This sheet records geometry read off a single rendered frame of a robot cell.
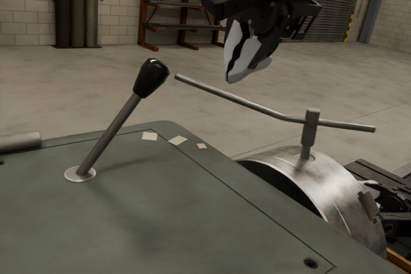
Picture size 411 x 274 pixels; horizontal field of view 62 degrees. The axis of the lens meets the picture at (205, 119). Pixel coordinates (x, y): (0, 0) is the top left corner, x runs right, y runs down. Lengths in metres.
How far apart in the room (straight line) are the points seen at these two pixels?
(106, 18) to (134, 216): 7.30
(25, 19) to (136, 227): 6.81
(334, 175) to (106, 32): 7.24
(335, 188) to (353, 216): 0.05
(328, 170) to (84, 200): 0.38
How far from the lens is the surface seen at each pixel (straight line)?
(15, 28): 7.09
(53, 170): 0.46
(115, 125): 0.41
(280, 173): 0.55
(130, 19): 7.88
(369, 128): 0.61
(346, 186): 0.60
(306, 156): 0.61
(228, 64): 0.51
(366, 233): 0.59
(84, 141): 0.53
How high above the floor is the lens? 1.49
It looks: 22 degrees down
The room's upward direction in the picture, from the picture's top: 8 degrees clockwise
